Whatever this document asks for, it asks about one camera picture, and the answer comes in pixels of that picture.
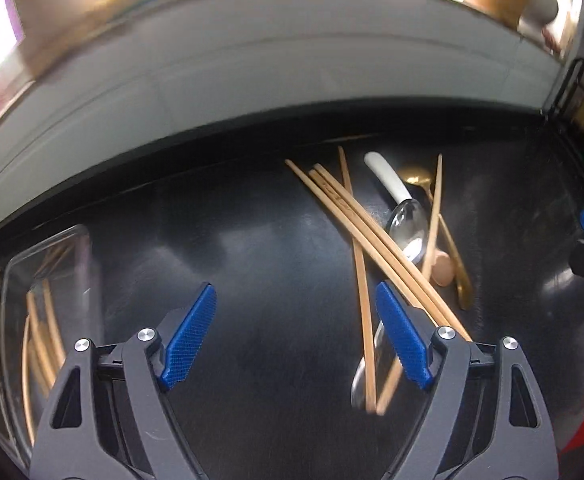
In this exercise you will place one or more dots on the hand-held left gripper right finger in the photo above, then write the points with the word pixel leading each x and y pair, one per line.
pixel 404 335

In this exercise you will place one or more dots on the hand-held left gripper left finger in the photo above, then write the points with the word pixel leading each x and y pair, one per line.
pixel 189 337

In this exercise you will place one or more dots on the silver metal spoon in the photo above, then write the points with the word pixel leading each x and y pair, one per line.
pixel 359 385

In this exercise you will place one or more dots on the small wooden spoon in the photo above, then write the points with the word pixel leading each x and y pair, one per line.
pixel 442 271

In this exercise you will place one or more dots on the pile of wooden chopsticks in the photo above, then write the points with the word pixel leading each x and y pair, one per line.
pixel 352 215

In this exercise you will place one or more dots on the gold spoon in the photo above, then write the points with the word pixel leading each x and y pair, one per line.
pixel 414 177

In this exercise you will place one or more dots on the clear plastic tray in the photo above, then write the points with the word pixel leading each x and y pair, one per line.
pixel 17 280

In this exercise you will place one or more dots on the black metal rack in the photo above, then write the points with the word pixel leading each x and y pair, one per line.
pixel 567 85

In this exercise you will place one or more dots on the glass jar of chili flakes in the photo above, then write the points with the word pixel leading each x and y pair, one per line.
pixel 562 25

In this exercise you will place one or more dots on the stone mortar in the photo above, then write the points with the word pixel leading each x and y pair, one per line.
pixel 539 7

